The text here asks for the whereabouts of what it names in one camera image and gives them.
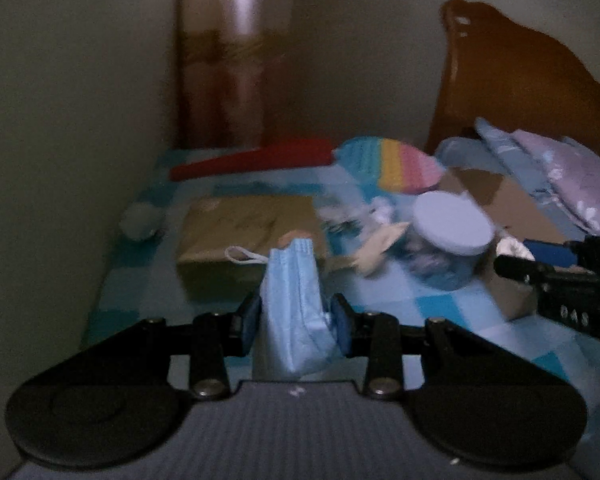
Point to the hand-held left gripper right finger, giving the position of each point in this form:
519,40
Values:
341,325

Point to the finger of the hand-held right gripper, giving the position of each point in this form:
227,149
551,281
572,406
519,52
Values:
517,266
547,251

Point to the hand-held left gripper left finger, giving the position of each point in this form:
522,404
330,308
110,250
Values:
250,318

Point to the silver wrapper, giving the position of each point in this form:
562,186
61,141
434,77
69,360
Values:
510,247

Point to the blue face mask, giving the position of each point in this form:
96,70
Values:
292,310

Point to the brown cardboard box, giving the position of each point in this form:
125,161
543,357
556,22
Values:
510,200

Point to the clear jar with white lid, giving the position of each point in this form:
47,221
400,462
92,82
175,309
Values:
452,225

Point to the pink floral pillow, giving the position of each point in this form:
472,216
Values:
565,170

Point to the gold rectangular box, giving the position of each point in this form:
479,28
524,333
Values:
230,230

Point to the white crumpled plastic wrap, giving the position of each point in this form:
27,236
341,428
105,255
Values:
345,220

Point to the pale green plush ball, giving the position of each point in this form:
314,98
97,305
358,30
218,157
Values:
140,220

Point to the rainbow bubble pop toy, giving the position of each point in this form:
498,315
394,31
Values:
395,165

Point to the red wedge-shaped foam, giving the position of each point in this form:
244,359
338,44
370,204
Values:
260,157

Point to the brown wooden headboard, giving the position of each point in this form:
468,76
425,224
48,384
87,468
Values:
510,85

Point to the pink patterned curtain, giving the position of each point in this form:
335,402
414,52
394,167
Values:
230,60

